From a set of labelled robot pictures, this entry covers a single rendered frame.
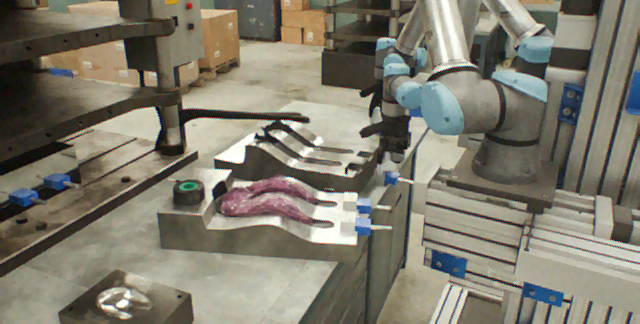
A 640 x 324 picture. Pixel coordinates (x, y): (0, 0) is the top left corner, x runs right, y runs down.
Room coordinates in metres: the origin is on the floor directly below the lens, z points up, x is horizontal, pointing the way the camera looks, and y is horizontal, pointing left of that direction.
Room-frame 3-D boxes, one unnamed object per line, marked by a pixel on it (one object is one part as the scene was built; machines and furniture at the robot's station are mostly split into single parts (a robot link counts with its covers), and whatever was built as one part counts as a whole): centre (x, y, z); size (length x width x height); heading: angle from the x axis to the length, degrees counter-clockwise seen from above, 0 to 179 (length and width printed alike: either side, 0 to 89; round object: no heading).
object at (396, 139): (1.41, -0.24, 0.99); 0.09 x 0.08 x 0.12; 61
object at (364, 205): (1.17, -0.13, 0.86); 0.13 x 0.05 x 0.05; 84
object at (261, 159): (1.50, 0.08, 0.87); 0.50 x 0.26 x 0.14; 67
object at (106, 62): (5.35, 2.06, 0.47); 1.22 x 0.80 x 0.94; 70
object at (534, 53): (1.47, -0.67, 1.20); 0.13 x 0.12 x 0.14; 150
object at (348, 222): (1.06, -0.12, 0.86); 0.13 x 0.05 x 0.05; 84
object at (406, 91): (1.31, -0.27, 1.14); 0.11 x 0.11 x 0.08; 11
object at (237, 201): (1.14, 0.14, 0.90); 0.26 x 0.18 x 0.08; 84
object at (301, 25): (8.31, 0.24, 0.42); 0.86 x 0.33 x 0.83; 66
